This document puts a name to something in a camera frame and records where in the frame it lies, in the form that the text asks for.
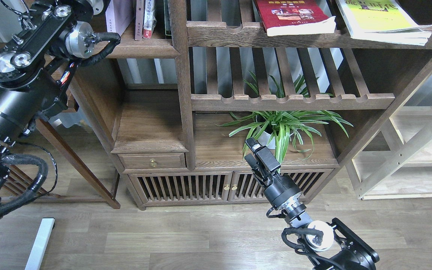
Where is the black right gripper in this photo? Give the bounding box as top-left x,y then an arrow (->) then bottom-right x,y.
244,137 -> 301,210

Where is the yellow green book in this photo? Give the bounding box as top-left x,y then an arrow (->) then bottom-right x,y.
336,0 -> 432,46

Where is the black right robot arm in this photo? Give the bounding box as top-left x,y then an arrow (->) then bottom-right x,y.
245,138 -> 380,270

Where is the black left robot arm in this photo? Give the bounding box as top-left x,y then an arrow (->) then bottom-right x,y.
0,0 -> 120,219

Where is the white plant pot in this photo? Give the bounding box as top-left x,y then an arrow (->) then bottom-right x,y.
257,124 -> 276,149

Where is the right slatted cabinet door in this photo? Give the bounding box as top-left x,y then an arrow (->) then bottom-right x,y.
228,169 -> 333,203

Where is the slatted cabinet door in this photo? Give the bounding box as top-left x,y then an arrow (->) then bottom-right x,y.
129,171 -> 233,207
228,169 -> 333,203

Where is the green spider plant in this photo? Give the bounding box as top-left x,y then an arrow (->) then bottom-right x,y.
216,70 -> 353,192

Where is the left slatted cabinet door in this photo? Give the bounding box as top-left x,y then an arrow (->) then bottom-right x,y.
129,171 -> 233,207

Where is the dark wooden bookshelf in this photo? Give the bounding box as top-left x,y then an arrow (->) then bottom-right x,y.
71,0 -> 432,210

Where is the dark upright book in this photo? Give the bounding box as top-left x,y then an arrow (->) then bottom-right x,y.
163,0 -> 172,39

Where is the white red upright book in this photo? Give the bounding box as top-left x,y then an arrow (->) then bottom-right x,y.
142,0 -> 156,39

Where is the brown upright book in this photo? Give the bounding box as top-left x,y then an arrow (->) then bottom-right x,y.
134,0 -> 145,41

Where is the white metal table leg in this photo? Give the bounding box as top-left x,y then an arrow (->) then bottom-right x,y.
25,217 -> 55,270

